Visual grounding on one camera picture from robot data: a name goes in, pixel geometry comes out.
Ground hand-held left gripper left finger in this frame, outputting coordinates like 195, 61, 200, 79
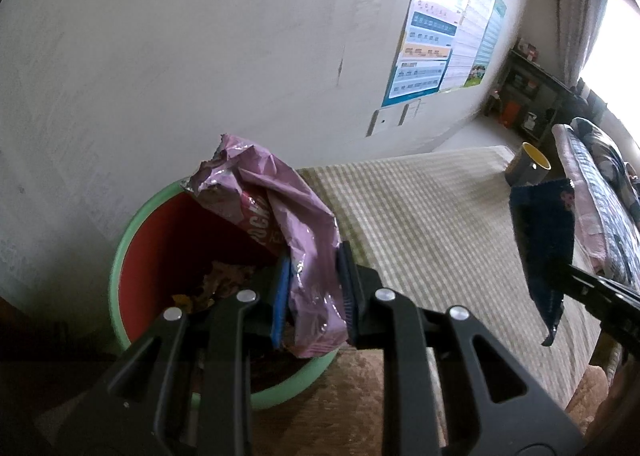
54, 255, 292, 456

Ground dark blue wrapper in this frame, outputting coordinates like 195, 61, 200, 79
509, 178, 576, 347

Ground beige checked tablecloth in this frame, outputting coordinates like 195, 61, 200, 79
295, 146, 601, 407

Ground bright window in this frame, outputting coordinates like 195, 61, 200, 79
580, 0, 640, 112

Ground green bin with red inside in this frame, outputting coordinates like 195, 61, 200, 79
109, 181, 341, 412

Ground folded grey duvet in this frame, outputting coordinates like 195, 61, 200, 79
570, 117, 640, 187

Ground white chart wall poster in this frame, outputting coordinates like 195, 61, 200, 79
452, 0, 496, 92

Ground white wall socket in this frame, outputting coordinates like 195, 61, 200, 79
367, 108, 396, 137
397, 101, 426, 126

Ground green number wall poster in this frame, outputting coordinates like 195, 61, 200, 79
462, 0, 507, 89

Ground dark storage shelf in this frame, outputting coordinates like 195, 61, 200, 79
500, 48, 576, 142

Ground pink snack wrapper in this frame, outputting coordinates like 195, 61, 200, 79
182, 133, 348, 359

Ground grey curtain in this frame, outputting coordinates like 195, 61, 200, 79
557, 0, 611, 87

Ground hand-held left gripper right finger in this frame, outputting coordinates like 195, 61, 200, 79
335, 240, 585, 456

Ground brown wrappers inside bin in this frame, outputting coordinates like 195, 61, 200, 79
172, 261, 256, 312

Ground dark mug with yellow inside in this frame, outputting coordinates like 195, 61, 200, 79
505, 142, 551, 187

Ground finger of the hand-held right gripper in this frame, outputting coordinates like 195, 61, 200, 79
561, 262, 640, 338

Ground blue alphabet wall poster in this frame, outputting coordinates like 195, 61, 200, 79
382, 0, 473, 107

